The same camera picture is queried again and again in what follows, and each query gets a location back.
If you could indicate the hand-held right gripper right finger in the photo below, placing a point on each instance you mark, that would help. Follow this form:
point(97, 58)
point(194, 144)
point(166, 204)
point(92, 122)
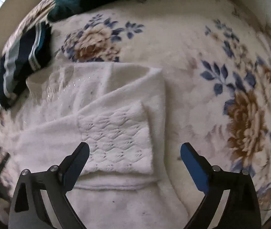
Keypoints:
point(195, 169)

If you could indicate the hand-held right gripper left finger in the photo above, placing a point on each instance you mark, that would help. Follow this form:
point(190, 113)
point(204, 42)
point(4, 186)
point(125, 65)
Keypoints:
point(74, 169)

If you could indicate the white knit sweater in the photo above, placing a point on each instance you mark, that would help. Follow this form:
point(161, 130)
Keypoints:
point(116, 93)

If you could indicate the floral blanket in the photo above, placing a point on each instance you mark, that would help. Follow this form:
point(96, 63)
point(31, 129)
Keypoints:
point(185, 52)

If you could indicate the dark striped garment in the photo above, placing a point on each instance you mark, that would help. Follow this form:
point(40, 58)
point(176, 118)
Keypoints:
point(23, 52)

